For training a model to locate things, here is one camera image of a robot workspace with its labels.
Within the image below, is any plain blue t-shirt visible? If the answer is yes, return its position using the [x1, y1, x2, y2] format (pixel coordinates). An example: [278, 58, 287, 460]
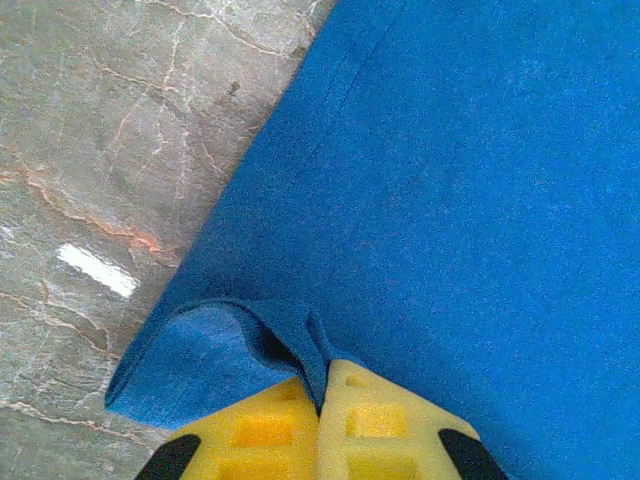
[103, 0, 640, 480]

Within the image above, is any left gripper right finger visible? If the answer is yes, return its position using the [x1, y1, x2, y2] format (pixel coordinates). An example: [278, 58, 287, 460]
[318, 357, 512, 480]

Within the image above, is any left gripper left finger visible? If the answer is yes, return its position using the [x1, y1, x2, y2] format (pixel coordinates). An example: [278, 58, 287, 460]
[133, 375, 322, 480]

